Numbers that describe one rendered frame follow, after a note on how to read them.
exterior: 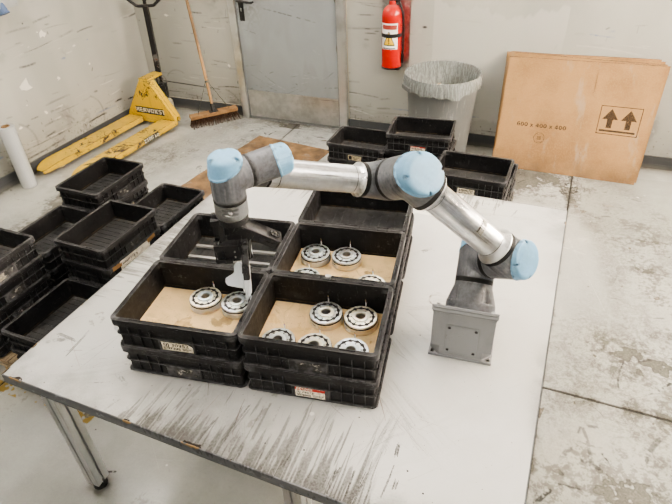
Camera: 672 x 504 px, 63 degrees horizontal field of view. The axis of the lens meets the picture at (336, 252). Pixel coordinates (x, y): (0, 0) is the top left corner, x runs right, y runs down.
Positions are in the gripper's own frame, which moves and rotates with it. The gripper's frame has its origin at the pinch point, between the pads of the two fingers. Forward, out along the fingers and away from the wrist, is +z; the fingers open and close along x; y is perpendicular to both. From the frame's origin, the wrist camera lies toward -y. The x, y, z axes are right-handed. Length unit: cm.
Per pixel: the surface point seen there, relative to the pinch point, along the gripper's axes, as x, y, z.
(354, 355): 10.2, -25.1, 20.9
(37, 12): -361, 174, 33
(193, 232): -63, 26, 32
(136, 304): -24, 39, 29
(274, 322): -15.2, -3.4, 32.7
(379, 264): -40, -40, 34
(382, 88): -333, -94, 96
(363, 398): 11.0, -27.8, 39.2
